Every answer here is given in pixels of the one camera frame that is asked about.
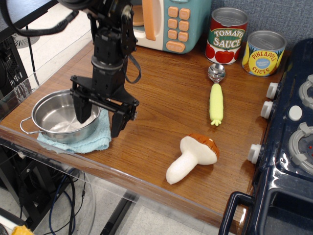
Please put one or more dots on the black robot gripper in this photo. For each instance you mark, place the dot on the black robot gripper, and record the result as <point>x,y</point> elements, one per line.
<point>106,89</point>

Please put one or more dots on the stainless steel pot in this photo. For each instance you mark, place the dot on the stainless steel pot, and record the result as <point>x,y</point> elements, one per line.
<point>54,117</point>

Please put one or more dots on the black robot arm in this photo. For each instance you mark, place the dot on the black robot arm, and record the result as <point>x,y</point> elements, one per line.
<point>114,41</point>

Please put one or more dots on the light blue folded cloth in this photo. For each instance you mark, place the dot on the light blue folded cloth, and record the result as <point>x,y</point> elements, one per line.
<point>99,140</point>

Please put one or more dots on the plush mushroom toy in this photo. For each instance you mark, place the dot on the plush mushroom toy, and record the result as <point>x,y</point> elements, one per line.
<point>196,149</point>

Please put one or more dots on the toy microwave oven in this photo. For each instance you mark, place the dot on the toy microwave oven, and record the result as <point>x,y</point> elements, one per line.
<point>170,25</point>

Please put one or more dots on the black desk at left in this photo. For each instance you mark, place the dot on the black desk at left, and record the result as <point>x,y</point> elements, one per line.
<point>24,12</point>

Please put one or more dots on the tomato sauce can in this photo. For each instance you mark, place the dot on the tomato sauce can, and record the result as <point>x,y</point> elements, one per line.
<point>225,36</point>

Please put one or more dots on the pineapple slices can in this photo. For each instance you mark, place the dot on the pineapple slices can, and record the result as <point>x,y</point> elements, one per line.
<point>263,52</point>

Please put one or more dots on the dark blue toy stove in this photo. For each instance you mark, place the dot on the dark blue toy stove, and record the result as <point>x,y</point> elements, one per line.
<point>282,198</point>

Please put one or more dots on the spoon with yellow-green handle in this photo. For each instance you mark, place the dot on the spoon with yellow-green handle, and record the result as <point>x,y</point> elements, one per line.
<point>216,73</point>

